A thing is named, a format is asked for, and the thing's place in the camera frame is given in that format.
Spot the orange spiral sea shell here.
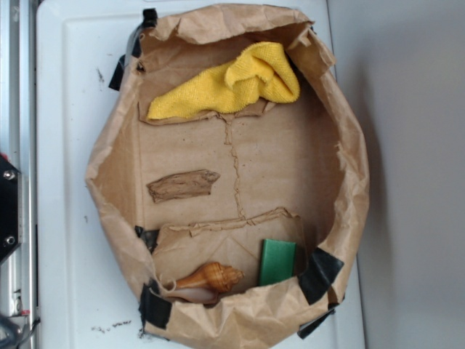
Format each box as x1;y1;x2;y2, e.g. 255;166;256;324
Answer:
167;262;245;305

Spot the brown paper bag tray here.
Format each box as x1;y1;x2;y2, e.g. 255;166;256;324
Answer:
86;4;369;348

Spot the brown bark wood piece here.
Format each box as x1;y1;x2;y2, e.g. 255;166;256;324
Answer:
146;169;221;203

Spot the green rectangular block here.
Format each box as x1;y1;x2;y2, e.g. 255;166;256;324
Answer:
259;238;296;286

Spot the yellow microfiber cloth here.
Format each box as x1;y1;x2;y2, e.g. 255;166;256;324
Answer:
147;41;300;121

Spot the white plastic tray lid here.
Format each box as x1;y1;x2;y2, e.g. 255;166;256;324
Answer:
35;0;365;349

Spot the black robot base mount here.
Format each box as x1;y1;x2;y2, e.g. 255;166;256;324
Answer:
0;153;22;265

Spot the aluminium frame rail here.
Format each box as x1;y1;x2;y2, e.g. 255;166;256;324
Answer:
1;1;41;348

